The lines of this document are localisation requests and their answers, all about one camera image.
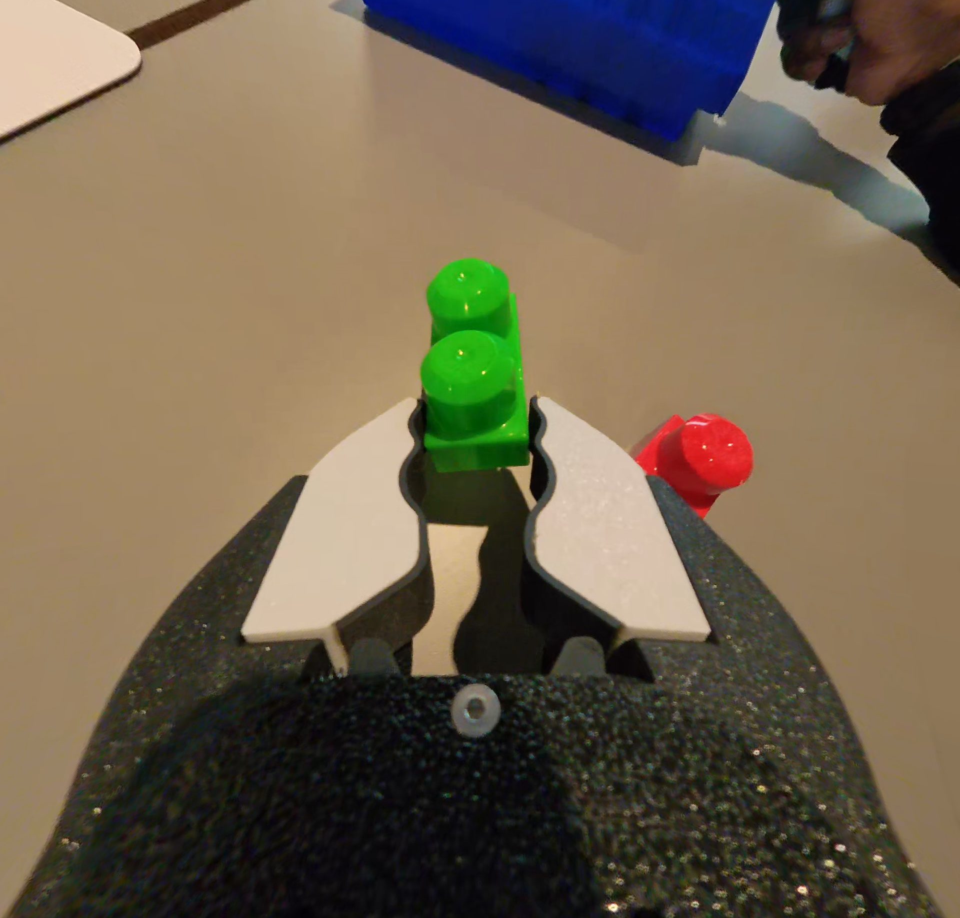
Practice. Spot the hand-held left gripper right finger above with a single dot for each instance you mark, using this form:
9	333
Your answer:
607	543

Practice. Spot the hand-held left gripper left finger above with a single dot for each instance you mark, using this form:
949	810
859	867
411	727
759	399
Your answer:
345	528

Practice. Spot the white rounded mat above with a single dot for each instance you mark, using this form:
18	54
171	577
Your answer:
52	48

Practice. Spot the red mega block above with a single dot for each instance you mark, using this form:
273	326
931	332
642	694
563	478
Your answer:
705	457

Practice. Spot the green mega block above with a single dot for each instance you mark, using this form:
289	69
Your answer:
469	401

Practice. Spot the person's right forearm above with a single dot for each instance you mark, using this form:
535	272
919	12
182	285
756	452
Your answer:
937	153

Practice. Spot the person's right hand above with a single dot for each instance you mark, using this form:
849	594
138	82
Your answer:
907	26

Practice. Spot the blue plastic bin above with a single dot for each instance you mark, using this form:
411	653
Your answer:
570	26

